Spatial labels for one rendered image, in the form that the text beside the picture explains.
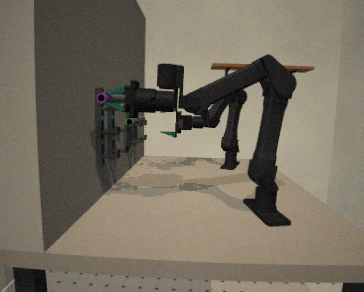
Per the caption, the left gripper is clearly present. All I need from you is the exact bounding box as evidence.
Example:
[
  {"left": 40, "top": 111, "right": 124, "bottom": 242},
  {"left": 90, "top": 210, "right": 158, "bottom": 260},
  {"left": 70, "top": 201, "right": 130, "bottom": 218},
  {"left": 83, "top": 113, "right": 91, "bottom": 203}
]
[{"left": 101, "top": 80, "right": 156, "bottom": 118}]

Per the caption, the beige wall panel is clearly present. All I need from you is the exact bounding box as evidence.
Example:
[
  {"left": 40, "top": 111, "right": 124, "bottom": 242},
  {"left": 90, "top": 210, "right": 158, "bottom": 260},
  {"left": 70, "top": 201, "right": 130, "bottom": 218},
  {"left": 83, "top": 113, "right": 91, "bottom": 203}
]
[{"left": 0, "top": 0, "right": 146, "bottom": 253}]

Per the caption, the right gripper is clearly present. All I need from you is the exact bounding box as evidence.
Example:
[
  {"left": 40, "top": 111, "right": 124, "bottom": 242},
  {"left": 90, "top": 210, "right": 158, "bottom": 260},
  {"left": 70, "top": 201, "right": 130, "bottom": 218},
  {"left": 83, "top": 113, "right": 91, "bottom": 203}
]
[{"left": 160, "top": 108, "right": 181, "bottom": 138}]

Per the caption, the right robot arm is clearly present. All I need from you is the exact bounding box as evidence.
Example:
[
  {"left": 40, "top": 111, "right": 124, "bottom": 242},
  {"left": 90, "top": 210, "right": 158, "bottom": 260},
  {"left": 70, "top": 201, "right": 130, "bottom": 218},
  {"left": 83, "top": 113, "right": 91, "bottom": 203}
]
[{"left": 178, "top": 90, "right": 247, "bottom": 170}]

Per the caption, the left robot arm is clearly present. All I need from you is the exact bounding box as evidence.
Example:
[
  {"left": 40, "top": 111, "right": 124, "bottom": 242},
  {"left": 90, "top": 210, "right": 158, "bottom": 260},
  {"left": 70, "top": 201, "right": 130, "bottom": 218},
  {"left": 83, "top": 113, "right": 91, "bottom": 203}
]
[{"left": 136, "top": 54, "right": 296, "bottom": 227}]

